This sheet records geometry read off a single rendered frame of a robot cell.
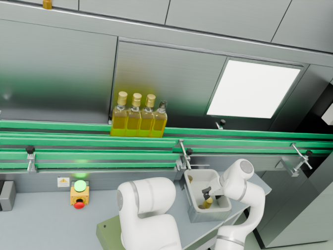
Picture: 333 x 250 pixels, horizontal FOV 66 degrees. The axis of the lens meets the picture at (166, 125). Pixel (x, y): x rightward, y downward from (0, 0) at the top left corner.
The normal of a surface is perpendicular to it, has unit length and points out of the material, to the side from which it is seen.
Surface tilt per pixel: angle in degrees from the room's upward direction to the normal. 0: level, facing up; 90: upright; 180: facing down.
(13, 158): 90
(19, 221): 0
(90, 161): 90
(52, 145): 90
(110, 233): 3
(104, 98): 90
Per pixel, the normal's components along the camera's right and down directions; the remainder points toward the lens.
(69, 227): 0.22, -0.76
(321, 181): -0.95, -0.04
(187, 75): 0.20, 0.66
